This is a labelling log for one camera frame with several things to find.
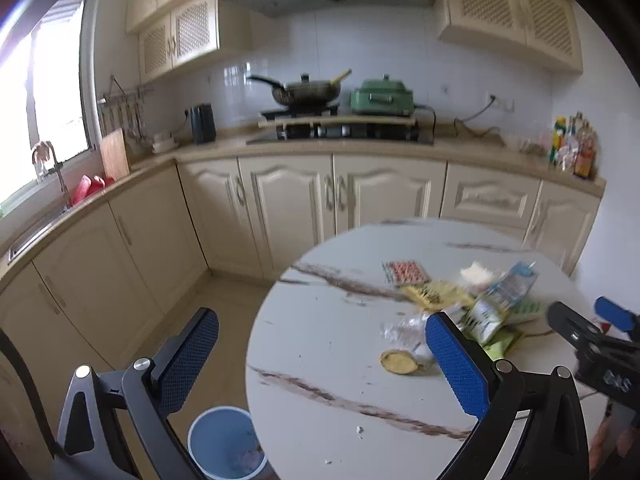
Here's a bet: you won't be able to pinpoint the green electric cooker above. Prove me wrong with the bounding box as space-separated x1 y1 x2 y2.
349 75 416 116

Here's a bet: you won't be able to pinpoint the white crumpled tissue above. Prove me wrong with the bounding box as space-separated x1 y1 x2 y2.
460 261 506 291

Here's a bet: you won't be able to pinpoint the stack of white bowls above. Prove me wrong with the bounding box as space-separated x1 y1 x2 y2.
151 130 180 154

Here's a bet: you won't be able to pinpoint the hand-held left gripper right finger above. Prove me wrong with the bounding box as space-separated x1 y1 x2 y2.
424 311 591 480

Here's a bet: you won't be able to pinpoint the black induction hob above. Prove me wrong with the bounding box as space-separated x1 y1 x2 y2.
260 102 341 118

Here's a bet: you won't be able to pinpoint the kitchen window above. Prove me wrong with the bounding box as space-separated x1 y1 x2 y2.
0 0 96 216

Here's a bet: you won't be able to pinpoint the green pill blister pack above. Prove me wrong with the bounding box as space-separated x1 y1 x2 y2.
505 297 546 323

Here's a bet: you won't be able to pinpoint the red dish rack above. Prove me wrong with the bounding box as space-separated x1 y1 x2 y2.
70 174 107 207

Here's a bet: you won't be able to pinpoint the blue plastic bin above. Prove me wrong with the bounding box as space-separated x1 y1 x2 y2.
187 406 268 479

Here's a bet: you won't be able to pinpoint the black electric kettle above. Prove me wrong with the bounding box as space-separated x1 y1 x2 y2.
185 102 217 145

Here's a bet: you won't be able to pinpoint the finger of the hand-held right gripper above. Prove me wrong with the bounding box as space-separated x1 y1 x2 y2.
546 301 608 356
595 296 640 333

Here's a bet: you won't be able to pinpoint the ginger root piece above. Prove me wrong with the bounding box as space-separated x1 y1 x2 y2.
380 349 418 376

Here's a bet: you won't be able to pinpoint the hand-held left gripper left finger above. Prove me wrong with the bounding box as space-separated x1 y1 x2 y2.
52 307 221 480

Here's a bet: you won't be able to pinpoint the black curved cable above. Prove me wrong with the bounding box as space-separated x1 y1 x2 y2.
0 330 57 461

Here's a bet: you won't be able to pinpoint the small cream lattice cabinet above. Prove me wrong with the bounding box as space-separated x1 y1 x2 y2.
137 0 221 85

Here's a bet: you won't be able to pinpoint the blue and white packet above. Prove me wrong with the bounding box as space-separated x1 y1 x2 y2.
482 260 540 311

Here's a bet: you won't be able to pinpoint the wooden cutting board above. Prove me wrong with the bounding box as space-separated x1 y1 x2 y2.
100 127 131 181

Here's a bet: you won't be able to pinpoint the black power cable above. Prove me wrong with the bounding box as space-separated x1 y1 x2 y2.
414 94 506 148

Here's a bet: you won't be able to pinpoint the black gas stove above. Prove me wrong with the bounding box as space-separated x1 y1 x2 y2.
247 122 435 146

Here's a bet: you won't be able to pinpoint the green and white snack bag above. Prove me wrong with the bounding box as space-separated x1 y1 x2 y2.
462 297 508 345

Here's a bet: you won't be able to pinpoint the hanging utensil rack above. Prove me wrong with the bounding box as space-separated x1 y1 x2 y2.
97 75 155 141

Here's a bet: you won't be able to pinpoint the wide cream lattice cabinet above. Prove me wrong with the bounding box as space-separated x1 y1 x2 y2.
435 0 585 73

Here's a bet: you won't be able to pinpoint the group of condiment bottles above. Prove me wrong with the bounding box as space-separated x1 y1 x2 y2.
550 111 598 179

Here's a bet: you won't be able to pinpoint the light green wrapper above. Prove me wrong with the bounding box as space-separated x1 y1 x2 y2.
482 330 523 360

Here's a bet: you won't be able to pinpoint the black wok with lid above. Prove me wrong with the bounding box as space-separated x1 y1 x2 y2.
247 69 353 108

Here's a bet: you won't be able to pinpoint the round marble table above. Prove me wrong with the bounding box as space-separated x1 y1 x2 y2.
245 217 608 480

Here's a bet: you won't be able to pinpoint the steel kitchen sink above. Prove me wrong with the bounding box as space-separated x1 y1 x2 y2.
7 205 76 265

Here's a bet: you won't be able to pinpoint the yellow seasoning packet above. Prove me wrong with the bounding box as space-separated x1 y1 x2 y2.
401 281 476 311

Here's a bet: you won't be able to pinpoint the metal sink faucet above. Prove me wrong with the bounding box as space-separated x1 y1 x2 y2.
32 141 71 211

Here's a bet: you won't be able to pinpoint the red pill blister pack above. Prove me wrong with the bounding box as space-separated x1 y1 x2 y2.
381 259 432 287

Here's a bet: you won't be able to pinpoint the cream base cabinets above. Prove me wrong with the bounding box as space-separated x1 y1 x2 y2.
0 152 603 461

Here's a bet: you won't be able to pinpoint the clear plastic wrapper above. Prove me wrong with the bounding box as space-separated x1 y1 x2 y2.
380 310 436 351

